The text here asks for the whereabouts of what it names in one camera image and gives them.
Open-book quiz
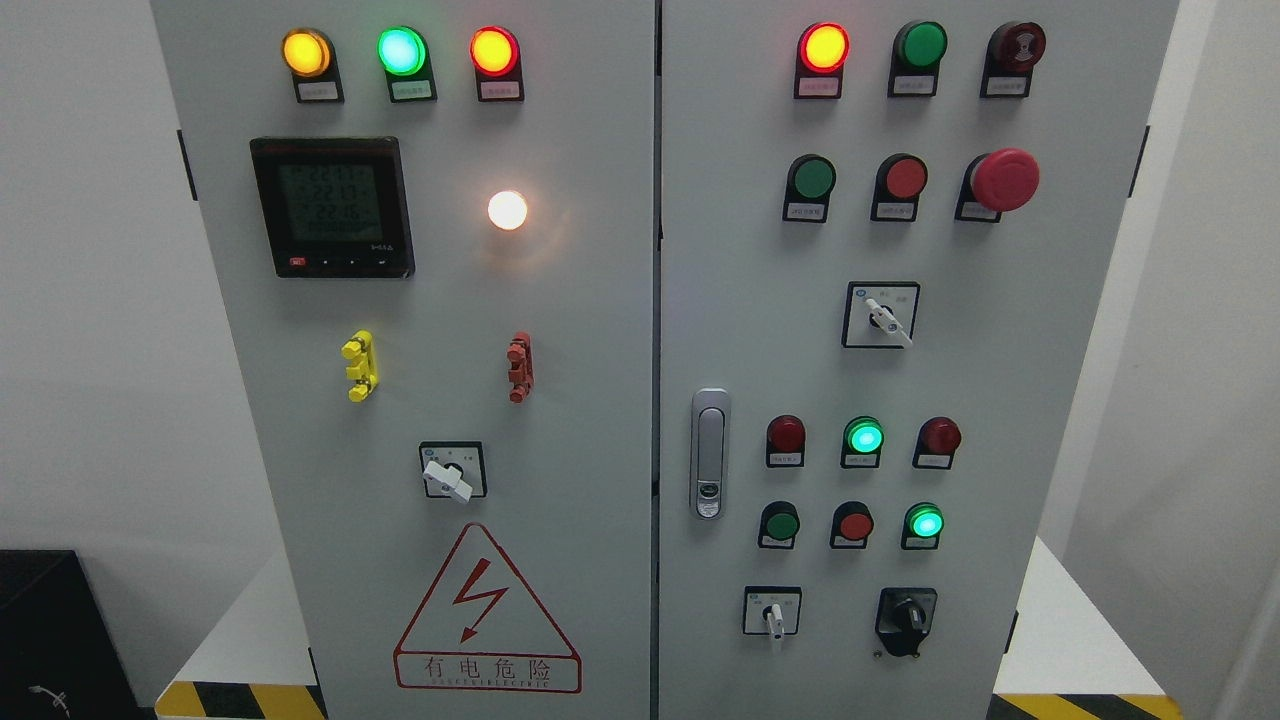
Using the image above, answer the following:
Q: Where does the white selector switch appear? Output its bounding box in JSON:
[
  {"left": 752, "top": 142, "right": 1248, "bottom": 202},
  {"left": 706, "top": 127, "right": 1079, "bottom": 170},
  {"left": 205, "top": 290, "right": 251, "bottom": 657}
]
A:
[
  {"left": 841, "top": 281, "right": 922, "bottom": 348},
  {"left": 742, "top": 585, "right": 803, "bottom": 653}
]

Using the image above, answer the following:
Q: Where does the red push button lower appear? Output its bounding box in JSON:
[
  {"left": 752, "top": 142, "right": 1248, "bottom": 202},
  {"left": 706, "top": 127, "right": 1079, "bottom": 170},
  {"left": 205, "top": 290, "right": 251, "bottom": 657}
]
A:
[{"left": 829, "top": 501, "right": 874, "bottom": 550}]

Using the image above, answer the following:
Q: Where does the white selector switch left door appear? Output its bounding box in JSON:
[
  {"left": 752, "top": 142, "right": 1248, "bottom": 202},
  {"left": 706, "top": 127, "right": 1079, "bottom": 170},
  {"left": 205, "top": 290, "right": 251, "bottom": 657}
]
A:
[{"left": 419, "top": 441, "right": 488, "bottom": 503}]

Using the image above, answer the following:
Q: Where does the red indicator light right door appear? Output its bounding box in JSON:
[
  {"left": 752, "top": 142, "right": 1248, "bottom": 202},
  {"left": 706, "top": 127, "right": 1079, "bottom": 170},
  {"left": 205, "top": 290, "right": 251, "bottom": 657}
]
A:
[{"left": 794, "top": 22, "right": 851, "bottom": 100}]

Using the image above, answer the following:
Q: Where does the grey electrical control cabinet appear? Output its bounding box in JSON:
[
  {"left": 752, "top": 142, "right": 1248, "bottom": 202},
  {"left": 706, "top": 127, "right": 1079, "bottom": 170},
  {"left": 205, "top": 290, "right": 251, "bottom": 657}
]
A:
[{"left": 151, "top": 1, "right": 1179, "bottom": 719}]

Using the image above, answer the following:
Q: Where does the black digital power meter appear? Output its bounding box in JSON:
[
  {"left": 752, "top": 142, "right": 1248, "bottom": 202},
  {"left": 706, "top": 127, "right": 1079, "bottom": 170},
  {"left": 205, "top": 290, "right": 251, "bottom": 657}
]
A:
[{"left": 250, "top": 136, "right": 415, "bottom": 279}]

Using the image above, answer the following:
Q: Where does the green illuminated button lower right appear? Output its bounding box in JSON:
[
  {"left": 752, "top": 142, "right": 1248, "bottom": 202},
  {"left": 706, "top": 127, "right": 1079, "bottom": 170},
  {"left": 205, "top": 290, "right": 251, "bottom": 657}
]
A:
[{"left": 900, "top": 502, "right": 945, "bottom": 550}]

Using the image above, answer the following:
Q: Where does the white selector switch right upper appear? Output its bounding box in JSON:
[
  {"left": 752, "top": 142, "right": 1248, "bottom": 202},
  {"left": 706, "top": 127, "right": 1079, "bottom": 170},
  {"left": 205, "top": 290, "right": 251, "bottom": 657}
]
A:
[{"left": 841, "top": 281, "right": 922, "bottom": 348}]

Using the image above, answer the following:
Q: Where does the black rotary knob switch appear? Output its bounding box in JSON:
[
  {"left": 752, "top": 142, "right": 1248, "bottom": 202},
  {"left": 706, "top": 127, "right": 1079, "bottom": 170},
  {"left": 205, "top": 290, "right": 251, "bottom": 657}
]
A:
[{"left": 876, "top": 587, "right": 938, "bottom": 657}]

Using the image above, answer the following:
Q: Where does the white selector switch right lower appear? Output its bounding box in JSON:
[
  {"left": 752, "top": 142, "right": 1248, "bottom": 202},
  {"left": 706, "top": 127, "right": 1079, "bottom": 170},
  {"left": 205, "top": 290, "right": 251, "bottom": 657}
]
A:
[{"left": 742, "top": 585, "right": 803, "bottom": 653}]

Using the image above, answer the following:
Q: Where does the dark red buzzer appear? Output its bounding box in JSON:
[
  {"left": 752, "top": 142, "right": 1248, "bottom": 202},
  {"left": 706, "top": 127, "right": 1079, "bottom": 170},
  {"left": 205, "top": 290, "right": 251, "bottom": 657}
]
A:
[{"left": 980, "top": 20, "right": 1046, "bottom": 99}]

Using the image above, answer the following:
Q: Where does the white glowing indicator light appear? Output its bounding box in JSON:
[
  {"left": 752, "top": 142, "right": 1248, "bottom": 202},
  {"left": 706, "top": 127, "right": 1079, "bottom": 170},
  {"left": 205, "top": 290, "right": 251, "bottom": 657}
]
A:
[{"left": 486, "top": 190, "right": 529, "bottom": 231}]

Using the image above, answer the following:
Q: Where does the green lit indicator light middle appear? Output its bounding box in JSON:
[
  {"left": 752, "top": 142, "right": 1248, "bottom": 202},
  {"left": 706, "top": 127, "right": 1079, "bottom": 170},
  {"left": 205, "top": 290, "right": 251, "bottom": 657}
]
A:
[{"left": 840, "top": 416, "right": 884, "bottom": 469}]

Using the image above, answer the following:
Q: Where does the red electric hazard warning sticker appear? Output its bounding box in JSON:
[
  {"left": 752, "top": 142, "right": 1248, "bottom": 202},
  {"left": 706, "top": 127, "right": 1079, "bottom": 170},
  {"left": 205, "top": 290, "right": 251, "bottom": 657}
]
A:
[{"left": 393, "top": 521, "right": 582, "bottom": 694}]

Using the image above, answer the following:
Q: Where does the red indicator light top left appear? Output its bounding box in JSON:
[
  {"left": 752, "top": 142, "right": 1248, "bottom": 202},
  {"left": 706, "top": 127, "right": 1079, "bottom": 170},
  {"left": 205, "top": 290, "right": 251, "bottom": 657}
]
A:
[{"left": 468, "top": 26, "right": 525, "bottom": 102}]

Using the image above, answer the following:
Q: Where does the green push button lower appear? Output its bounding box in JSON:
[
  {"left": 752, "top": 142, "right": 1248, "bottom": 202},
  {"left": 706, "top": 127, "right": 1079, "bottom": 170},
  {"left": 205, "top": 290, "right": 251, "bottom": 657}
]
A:
[{"left": 756, "top": 500, "right": 801, "bottom": 550}]

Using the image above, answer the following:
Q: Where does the red push button upper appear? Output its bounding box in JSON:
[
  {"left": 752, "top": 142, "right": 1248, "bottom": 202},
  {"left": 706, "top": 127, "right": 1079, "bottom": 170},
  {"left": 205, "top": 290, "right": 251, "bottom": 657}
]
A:
[{"left": 870, "top": 152, "right": 928, "bottom": 222}]

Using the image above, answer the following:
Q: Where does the yellow terminal block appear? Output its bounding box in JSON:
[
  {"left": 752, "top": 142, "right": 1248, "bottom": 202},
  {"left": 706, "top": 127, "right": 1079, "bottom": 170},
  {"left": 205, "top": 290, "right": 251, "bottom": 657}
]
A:
[{"left": 340, "top": 329, "right": 380, "bottom": 404}]

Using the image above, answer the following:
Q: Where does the red terminal block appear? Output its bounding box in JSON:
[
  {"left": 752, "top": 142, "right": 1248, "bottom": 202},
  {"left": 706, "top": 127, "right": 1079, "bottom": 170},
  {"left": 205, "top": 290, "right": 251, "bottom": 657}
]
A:
[{"left": 506, "top": 331, "right": 535, "bottom": 404}]

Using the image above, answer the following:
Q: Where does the dark red indicator light left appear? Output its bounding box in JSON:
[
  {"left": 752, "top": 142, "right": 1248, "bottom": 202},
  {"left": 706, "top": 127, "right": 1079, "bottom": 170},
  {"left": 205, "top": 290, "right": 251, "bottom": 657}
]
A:
[{"left": 765, "top": 414, "right": 806, "bottom": 468}]

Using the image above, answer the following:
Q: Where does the green push button upper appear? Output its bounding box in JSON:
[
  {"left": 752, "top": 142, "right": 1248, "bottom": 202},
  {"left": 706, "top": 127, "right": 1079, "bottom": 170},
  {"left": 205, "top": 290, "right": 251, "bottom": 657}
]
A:
[{"left": 782, "top": 154, "right": 836, "bottom": 223}]

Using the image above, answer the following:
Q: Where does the yellow indicator light top left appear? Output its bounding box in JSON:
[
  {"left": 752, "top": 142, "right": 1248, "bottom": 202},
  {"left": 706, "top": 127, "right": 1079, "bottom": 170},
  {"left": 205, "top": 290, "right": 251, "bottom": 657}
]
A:
[{"left": 282, "top": 27, "right": 344, "bottom": 104}]

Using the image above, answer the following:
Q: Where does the black box at left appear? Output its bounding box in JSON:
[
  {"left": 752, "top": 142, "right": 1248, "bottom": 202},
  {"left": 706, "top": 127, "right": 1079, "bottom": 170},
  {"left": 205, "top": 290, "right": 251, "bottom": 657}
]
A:
[{"left": 1, "top": 550, "right": 141, "bottom": 719}]

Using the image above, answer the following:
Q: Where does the silver door lock handle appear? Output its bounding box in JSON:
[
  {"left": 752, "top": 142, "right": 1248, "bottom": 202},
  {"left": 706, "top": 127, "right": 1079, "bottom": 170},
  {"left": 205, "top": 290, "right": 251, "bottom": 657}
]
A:
[{"left": 690, "top": 388, "right": 731, "bottom": 520}]

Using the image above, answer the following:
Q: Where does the green push button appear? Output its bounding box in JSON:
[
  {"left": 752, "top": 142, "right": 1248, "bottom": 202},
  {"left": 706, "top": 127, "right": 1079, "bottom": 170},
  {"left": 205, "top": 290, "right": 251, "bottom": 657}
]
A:
[
  {"left": 756, "top": 500, "right": 801, "bottom": 550},
  {"left": 782, "top": 154, "right": 836, "bottom": 223}
]

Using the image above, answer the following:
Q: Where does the green indicator light top left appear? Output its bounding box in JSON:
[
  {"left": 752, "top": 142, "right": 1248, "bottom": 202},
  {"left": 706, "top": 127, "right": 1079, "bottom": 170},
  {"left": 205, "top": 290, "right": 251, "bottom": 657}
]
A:
[{"left": 378, "top": 26, "right": 436, "bottom": 102}]

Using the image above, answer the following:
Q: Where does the green indicator light right door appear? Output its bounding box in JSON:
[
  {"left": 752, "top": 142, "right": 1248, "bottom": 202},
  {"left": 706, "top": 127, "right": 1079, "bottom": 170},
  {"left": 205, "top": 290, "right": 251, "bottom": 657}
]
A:
[{"left": 887, "top": 20, "right": 948, "bottom": 97}]

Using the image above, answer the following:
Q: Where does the red emergency stop mushroom button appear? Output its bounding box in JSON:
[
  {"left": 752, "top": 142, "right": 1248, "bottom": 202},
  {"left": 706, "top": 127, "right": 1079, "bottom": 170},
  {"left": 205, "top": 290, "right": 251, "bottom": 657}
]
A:
[{"left": 954, "top": 147, "right": 1041, "bottom": 223}]

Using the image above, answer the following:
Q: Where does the red push button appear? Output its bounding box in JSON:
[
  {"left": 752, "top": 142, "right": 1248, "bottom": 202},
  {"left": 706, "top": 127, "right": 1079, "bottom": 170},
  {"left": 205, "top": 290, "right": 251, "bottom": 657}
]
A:
[
  {"left": 870, "top": 152, "right": 928, "bottom": 222},
  {"left": 829, "top": 501, "right": 874, "bottom": 550}
]

